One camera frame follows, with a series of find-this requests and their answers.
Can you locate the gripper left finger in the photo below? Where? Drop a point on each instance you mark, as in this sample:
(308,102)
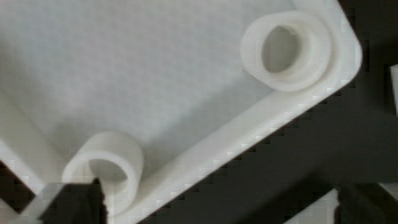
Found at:
(68,204)

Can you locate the white desk tabletop tray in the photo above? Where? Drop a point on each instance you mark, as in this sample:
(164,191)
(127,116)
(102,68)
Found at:
(152,83)

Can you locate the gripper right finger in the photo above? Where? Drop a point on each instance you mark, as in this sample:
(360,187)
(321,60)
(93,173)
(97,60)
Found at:
(367,205)

